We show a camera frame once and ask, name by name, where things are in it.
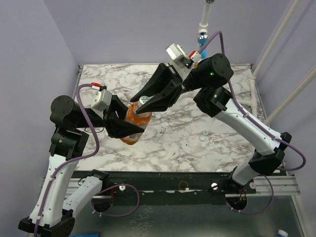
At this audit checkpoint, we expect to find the orange label drink bottle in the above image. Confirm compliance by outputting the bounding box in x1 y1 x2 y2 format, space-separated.
121 96 152 145

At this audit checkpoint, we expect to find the aluminium rail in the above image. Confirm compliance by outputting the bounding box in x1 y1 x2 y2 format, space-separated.
62 176 301 199

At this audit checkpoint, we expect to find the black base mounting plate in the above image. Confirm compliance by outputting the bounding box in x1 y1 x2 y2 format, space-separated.
74 169 257 215

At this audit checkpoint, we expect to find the white Pocari bottle cap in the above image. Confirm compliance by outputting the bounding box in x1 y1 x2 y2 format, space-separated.
199 135 206 141

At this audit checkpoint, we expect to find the blue object at bottom edge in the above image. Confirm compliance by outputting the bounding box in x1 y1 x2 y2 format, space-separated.
70 234 99 237

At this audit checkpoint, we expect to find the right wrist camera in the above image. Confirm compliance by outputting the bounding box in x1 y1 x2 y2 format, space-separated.
166 43 201 80

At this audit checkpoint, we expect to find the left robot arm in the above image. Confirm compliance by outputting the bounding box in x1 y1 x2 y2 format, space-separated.
18 92 143 237

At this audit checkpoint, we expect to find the blue tap valve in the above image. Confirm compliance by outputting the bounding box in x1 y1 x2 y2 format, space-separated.
197 31 208 59

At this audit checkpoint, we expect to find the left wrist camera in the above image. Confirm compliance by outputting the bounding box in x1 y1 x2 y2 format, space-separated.
91 85 112 112

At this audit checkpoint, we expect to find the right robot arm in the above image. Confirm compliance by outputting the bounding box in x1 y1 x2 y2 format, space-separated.
130 53 292 194

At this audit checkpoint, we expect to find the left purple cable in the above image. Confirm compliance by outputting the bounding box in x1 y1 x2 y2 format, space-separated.
33 83 141 235

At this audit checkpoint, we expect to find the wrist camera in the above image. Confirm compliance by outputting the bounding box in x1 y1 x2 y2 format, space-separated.
166 43 201 80
91 85 112 112

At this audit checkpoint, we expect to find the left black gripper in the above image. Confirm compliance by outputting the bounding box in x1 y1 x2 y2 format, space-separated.
76 93 145 136

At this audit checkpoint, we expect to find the clear unlabelled plastic bottle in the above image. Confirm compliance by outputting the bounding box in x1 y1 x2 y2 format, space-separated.
141 79 149 95

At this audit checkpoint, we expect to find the white PVC pipe frame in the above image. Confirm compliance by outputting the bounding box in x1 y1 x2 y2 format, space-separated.
209 0 316 114

